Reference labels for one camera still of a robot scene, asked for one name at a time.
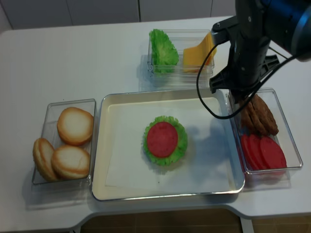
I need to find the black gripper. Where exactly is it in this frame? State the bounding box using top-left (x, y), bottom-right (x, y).
top-left (209, 40), bottom-right (280, 104)

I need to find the brown meat patty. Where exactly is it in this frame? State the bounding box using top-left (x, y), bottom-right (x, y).
top-left (241, 102), bottom-right (256, 133)
top-left (247, 94), bottom-right (278, 136)
top-left (250, 102), bottom-right (267, 135)
top-left (252, 94), bottom-right (278, 135)

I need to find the black blue robot arm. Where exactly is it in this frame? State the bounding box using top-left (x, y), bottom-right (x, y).
top-left (209, 0), bottom-right (311, 99)

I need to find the yellow cheese slice stack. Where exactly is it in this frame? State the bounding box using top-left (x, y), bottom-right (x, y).
top-left (183, 32), bottom-right (214, 73)

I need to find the clear lettuce cheese container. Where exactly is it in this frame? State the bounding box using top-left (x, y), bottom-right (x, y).
top-left (147, 30), bottom-right (209, 89)

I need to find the green lettuce leaf on bun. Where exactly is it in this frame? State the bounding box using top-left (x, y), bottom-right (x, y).
top-left (143, 116), bottom-right (188, 166)

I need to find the green lettuce leaf stack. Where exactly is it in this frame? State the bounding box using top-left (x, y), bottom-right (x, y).
top-left (149, 29), bottom-right (179, 73)

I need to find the red tomato slice left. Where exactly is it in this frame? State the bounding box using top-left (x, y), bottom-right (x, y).
top-left (241, 134), bottom-right (256, 170)

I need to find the red tomato slice middle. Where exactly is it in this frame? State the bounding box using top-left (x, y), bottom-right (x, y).
top-left (248, 134), bottom-right (267, 170)

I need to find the clear patty tomato container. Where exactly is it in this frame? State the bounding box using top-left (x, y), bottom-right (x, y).
top-left (233, 88), bottom-right (303, 179)

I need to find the red tomato slice right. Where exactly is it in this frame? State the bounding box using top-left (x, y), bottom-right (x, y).
top-left (259, 137), bottom-right (287, 169)

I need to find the red tomato slice on burger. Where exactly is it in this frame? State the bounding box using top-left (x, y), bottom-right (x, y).
top-left (147, 122), bottom-right (178, 158)

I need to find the white rectangular serving tray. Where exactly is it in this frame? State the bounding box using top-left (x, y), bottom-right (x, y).
top-left (91, 90), bottom-right (245, 200)

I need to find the white table leg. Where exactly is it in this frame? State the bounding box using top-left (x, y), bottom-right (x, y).
top-left (240, 217), bottom-right (254, 233)

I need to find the upper toasted bun half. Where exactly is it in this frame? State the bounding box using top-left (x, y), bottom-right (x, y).
top-left (57, 107), bottom-right (94, 146)

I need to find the toasted bun half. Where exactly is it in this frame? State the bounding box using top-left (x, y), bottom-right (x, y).
top-left (33, 138), bottom-right (58, 182)
top-left (51, 145), bottom-right (90, 180)
top-left (57, 107), bottom-right (94, 146)

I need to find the lower toasted bun half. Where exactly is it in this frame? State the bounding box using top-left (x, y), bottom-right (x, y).
top-left (51, 145), bottom-right (90, 180)

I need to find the clear bun container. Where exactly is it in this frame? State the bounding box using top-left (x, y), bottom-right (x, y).
top-left (32, 99), bottom-right (97, 187)

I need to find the leftmost toasted bun half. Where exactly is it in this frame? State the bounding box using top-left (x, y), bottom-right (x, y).
top-left (33, 138), bottom-right (58, 182)

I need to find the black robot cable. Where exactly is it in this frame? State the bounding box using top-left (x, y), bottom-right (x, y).
top-left (196, 38), bottom-right (299, 119)

